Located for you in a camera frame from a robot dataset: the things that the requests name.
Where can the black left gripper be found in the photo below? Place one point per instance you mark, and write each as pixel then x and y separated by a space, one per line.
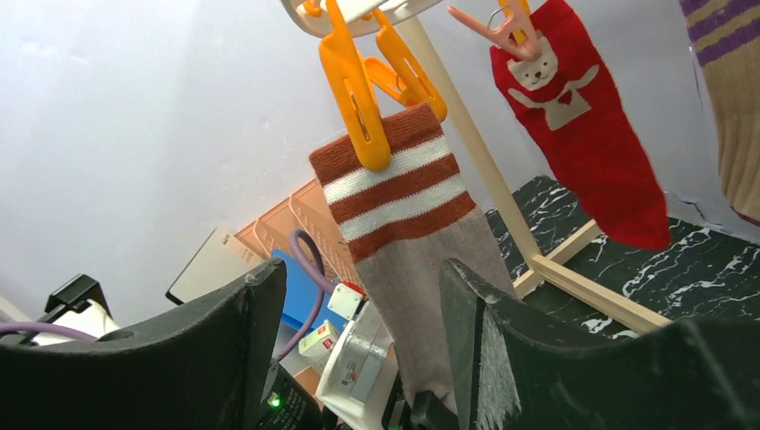
pixel 427 412

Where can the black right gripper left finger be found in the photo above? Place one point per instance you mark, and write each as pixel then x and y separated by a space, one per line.
pixel 201 365

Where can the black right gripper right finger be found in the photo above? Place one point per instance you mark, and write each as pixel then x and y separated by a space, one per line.
pixel 515 367

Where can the grey sock brown stripes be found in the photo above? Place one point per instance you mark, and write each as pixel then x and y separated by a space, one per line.
pixel 400 224

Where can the red bear sock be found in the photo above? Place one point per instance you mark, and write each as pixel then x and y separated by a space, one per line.
pixel 569 105

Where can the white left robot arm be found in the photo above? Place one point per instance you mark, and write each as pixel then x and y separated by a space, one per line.
pixel 286 404

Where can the white round clip hanger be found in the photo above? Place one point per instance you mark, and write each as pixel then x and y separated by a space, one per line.
pixel 355 14

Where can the black white folder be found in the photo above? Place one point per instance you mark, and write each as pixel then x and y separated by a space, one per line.
pixel 221 259

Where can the pink clothes peg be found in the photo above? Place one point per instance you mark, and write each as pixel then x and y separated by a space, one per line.
pixel 509 27

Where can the orange clothes peg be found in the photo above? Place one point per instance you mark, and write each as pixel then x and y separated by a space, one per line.
pixel 348 79

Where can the beige purple striped sock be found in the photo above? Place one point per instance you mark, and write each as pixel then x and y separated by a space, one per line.
pixel 725 38

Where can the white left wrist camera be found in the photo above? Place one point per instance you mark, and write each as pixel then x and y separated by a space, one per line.
pixel 359 379

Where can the wooden hanging rack frame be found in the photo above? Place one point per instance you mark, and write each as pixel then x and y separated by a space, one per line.
pixel 541 268

